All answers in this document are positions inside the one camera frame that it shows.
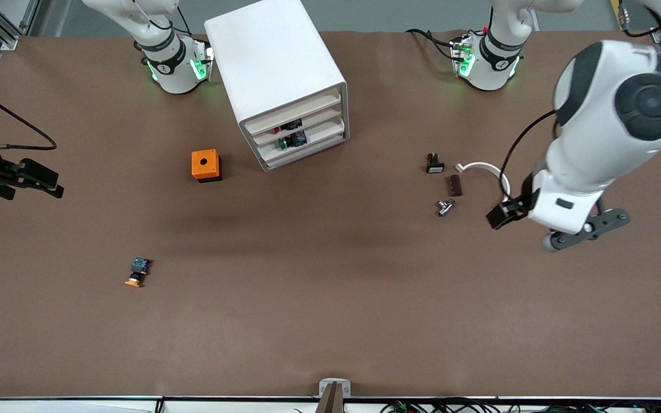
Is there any orange push button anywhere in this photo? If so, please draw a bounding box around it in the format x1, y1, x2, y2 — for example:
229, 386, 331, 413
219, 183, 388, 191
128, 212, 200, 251
125, 258, 153, 288

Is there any green push button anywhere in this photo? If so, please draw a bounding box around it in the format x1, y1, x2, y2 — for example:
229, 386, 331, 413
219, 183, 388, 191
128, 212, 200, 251
277, 131, 307, 151

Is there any white drawer cabinet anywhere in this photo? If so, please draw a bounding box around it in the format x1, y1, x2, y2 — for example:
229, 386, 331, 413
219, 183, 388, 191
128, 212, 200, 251
204, 0, 350, 173

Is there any orange box with hole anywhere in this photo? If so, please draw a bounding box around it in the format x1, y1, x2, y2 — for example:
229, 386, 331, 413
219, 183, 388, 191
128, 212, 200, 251
191, 149, 223, 184

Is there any brown wedge stick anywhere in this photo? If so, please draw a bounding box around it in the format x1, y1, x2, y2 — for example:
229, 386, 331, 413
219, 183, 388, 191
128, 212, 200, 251
314, 383, 345, 413

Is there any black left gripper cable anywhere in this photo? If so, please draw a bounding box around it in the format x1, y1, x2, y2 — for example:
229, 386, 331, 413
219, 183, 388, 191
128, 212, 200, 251
499, 109, 558, 201

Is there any white curved bracket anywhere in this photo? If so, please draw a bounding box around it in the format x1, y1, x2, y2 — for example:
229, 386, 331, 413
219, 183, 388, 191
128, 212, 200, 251
455, 162, 511, 201

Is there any aluminium frame profile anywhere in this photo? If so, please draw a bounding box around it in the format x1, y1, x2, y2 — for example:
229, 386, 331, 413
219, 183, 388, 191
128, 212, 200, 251
0, 0, 41, 51

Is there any black base cable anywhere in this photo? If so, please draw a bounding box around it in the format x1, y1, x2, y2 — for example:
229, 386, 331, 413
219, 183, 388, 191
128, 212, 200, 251
405, 28, 458, 63

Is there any black cable bundle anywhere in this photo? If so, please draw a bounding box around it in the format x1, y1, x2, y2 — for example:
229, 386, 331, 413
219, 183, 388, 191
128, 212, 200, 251
379, 399, 661, 413

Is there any black cable grey connector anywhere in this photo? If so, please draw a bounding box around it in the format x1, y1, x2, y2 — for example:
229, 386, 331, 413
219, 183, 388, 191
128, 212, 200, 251
617, 0, 661, 44

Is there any white table edge rail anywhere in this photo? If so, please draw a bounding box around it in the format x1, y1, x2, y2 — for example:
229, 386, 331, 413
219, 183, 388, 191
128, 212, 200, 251
0, 396, 661, 413

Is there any grey metal bracket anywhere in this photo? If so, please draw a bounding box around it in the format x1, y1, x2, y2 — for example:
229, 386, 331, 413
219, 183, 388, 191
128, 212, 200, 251
318, 378, 352, 399

